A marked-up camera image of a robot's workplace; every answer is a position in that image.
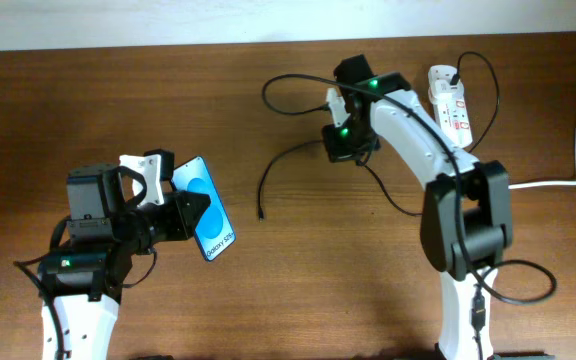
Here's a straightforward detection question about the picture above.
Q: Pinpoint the blue Galaxy smartphone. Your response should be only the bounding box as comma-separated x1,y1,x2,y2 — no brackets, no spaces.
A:
171,156,236,262

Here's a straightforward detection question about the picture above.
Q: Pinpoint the black charger cable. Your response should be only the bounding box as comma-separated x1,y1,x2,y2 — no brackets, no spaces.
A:
256,50,501,222

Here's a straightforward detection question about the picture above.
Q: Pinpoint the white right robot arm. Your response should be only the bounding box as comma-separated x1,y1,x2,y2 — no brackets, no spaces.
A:
322,55,513,359

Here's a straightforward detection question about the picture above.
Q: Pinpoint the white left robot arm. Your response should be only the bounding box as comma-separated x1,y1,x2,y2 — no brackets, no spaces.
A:
38,164,211,359

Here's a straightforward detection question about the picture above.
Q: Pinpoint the white charger plug adapter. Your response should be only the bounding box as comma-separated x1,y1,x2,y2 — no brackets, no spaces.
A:
428,78,464,104

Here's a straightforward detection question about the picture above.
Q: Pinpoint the white power strip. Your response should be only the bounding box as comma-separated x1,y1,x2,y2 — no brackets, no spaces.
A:
428,65,473,148

